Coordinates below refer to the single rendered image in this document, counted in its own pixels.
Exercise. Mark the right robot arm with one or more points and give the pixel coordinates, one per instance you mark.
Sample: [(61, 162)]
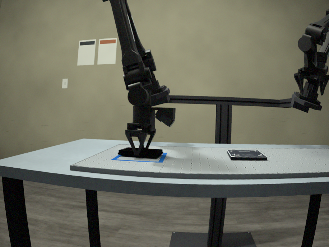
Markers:
[(138, 66)]

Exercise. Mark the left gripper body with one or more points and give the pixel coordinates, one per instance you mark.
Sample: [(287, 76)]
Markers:
[(311, 71)]

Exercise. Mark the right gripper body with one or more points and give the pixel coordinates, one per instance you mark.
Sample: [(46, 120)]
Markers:
[(135, 125)]

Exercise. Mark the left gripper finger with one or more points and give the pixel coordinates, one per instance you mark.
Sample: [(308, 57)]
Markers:
[(323, 82), (299, 79)]

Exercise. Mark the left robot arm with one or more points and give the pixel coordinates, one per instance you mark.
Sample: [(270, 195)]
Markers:
[(315, 33)]

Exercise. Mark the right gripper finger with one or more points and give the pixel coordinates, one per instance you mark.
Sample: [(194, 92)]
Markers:
[(143, 136), (152, 134)]

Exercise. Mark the blue rectangular tape outline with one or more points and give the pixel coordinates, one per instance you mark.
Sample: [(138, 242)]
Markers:
[(160, 161)]

